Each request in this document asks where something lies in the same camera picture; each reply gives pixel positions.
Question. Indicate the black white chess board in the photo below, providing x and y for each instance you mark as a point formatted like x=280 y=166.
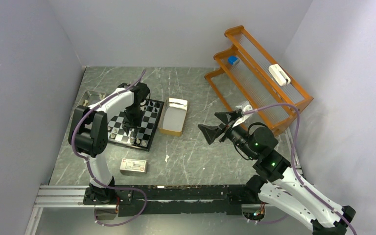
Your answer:
x=132 y=139

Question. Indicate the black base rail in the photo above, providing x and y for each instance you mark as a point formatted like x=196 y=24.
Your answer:
x=190 y=199

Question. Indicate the white plastic device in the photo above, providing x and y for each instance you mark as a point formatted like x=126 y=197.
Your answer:
x=279 y=75

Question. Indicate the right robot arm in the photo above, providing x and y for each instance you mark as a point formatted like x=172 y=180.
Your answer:
x=277 y=181

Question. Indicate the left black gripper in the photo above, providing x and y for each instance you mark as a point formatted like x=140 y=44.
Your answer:
x=127 y=124

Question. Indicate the silver metal tin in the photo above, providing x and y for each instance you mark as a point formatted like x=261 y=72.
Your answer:
x=91 y=97

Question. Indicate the small printed card box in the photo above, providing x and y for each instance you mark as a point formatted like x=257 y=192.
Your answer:
x=133 y=165

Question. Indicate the orange wooden rack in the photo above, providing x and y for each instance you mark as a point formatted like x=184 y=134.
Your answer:
x=252 y=78

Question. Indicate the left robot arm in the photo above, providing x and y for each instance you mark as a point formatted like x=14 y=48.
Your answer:
x=89 y=133

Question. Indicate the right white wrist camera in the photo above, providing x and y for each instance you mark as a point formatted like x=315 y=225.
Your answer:
x=244 y=107

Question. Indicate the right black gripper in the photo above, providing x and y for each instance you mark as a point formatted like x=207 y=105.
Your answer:
x=210 y=132

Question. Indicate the blue small block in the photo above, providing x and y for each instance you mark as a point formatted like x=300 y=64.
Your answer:
x=233 y=60

